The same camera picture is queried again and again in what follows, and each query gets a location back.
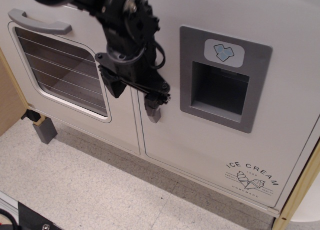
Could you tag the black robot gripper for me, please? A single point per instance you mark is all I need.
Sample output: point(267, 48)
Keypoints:
point(138, 72)

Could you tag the grey fridge door handle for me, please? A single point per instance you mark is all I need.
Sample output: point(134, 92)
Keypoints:
point(152, 107)

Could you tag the white toy fridge door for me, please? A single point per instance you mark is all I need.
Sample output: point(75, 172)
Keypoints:
point(258, 168)

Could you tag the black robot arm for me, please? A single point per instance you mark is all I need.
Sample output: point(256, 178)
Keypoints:
point(129, 25)

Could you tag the grey ice dispenser panel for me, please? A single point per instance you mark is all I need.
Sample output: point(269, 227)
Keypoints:
point(222, 77)

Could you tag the white toy oven door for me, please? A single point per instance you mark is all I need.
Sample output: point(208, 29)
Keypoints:
point(58, 74)

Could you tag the grey kitchen leg foot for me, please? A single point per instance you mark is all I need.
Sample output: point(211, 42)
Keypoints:
point(46, 130)

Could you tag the light wooden left panel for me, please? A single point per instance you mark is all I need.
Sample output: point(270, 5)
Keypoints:
point(12, 104)

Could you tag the grey oven door handle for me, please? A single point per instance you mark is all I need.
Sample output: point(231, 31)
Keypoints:
point(20, 17)

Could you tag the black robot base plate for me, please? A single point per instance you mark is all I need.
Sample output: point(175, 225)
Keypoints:
point(21, 217)

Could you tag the light wooden side post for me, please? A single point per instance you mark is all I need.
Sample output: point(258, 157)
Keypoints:
point(302, 186)

